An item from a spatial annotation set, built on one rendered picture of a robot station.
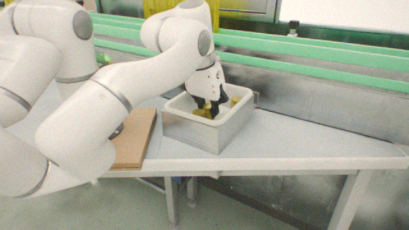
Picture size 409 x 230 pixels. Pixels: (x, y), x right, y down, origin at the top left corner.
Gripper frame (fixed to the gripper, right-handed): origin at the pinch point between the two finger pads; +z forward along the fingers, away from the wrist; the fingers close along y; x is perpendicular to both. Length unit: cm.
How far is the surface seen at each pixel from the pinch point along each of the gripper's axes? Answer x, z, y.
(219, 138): 10.1, -2.2, -9.5
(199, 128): 10.4, -3.6, -4.1
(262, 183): -22, 65, -8
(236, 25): -41.0, -4.5, 11.1
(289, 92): -16.9, 1.9, -17.5
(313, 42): -29.1, -8.1, -19.4
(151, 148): 18.1, 0.9, 6.2
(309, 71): -20.4, -4.0, -21.3
